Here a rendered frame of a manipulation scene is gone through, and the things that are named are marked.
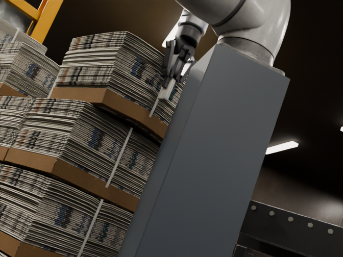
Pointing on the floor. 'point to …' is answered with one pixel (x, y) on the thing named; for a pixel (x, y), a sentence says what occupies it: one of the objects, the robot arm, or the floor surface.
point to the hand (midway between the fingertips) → (166, 89)
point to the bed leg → (241, 251)
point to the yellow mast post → (44, 19)
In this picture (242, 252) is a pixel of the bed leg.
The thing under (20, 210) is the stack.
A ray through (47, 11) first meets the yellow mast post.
